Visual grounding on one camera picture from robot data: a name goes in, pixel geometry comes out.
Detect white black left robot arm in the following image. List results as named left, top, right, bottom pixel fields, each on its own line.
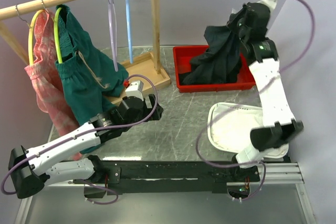
left=5, top=94, right=164, bottom=199

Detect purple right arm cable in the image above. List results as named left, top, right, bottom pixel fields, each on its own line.
left=195, top=0, right=315, bottom=168

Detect dark navy shorts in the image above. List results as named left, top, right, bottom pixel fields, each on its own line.
left=179, top=26, right=242, bottom=86

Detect blue hanger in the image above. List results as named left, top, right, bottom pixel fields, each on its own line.
left=125, top=0, right=133, bottom=64

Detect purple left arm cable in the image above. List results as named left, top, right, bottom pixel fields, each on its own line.
left=0, top=74, right=159, bottom=195

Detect red plastic bin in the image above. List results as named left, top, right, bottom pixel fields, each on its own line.
left=173, top=45, right=256, bottom=93

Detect yellow hanger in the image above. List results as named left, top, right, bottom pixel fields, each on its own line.
left=28, top=10, right=44, bottom=65

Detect purple hanger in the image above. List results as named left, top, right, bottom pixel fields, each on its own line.
left=108, top=0, right=119, bottom=72

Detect lime green hanger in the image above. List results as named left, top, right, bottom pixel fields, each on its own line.
left=54, top=7, right=63, bottom=63

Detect pink shorts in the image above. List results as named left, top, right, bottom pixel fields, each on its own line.
left=24, top=11, right=81, bottom=162

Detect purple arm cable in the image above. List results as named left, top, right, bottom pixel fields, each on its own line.
left=195, top=0, right=315, bottom=168
left=0, top=74, right=159, bottom=195

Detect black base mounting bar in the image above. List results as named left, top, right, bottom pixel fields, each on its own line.
left=72, top=159, right=292, bottom=200

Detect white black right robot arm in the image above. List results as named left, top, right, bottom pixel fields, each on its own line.
left=227, top=1, right=303, bottom=182

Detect green shorts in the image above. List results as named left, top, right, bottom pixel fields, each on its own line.
left=54, top=4, right=130, bottom=154

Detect wooden clothes rack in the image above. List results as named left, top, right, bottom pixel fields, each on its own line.
left=0, top=0, right=172, bottom=105

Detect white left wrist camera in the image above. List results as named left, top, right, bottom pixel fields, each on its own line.
left=124, top=80, right=144, bottom=101

